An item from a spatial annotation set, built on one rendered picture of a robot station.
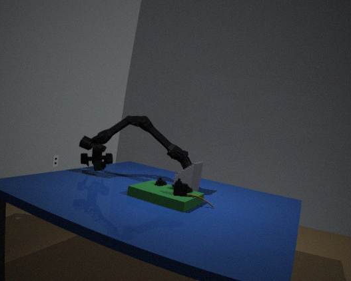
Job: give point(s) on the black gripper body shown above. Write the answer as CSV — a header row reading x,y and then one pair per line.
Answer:
x,y
85,158

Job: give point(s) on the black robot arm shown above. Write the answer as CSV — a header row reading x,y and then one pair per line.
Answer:
x,y
139,121

